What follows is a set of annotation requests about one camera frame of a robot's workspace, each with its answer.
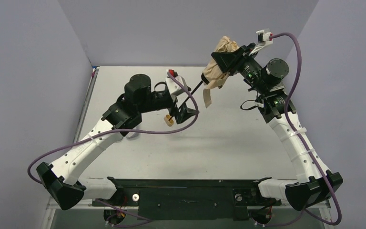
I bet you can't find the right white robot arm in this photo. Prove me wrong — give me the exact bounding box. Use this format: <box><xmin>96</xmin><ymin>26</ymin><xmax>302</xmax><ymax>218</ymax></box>
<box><xmin>211</xmin><ymin>43</ymin><xmax>343</xmax><ymax>211</ymax></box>

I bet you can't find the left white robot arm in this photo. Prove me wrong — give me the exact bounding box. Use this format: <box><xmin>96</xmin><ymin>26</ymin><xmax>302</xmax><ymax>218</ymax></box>
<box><xmin>36</xmin><ymin>70</ymin><xmax>199</xmax><ymax>210</ymax></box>

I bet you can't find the beige umbrella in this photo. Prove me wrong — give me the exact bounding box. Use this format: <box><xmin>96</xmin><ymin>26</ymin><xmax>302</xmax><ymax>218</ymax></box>
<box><xmin>164</xmin><ymin>36</ymin><xmax>239</xmax><ymax>126</ymax></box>

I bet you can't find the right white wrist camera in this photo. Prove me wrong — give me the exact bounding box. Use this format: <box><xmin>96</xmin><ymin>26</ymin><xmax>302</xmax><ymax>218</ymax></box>
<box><xmin>250</xmin><ymin>29</ymin><xmax>273</xmax><ymax>54</ymax></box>

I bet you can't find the purple zippered umbrella case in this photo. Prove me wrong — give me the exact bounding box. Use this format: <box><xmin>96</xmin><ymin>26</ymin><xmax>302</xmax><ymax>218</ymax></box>
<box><xmin>125</xmin><ymin>132</ymin><xmax>140</xmax><ymax>139</ymax></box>

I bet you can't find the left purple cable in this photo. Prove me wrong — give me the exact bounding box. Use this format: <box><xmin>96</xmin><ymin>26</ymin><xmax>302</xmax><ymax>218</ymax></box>
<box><xmin>27</xmin><ymin>72</ymin><xmax>200</xmax><ymax>228</ymax></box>

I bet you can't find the aluminium left side rail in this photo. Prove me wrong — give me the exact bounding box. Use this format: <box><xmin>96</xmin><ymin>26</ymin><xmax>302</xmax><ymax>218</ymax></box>
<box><xmin>73</xmin><ymin>66</ymin><xmax>100</xmax><ymax>143</ymax></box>

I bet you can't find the purple cable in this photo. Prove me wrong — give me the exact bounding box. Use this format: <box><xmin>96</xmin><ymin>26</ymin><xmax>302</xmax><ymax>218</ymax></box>
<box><xmin>27</xmin><ymin>72</ymin><xmax>200</xmax><ymax>228</ymax></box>
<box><xmin>249</xmin><ymin>32</ymin><xmax>343</xmax><ymax>228</ymax></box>

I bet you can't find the aluminium front rail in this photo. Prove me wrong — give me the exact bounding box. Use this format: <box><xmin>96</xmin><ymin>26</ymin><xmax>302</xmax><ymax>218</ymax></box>
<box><xmin>46</xmin><ymin>187</ymin><xmax>331</xmax><ymax>210</ymax></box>

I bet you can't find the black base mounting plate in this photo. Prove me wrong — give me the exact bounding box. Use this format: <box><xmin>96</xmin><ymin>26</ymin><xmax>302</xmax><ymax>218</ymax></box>
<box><xmin>93</xmin><ymin>177</ymin><xmax>287</xmax><ymax>221</ymax></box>

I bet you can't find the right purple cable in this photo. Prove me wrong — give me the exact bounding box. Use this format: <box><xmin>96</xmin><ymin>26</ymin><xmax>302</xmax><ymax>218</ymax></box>
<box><xmin>249</xmin><ymin>32</ymin><xmax>343</xmax><ymax>228</ymax></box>

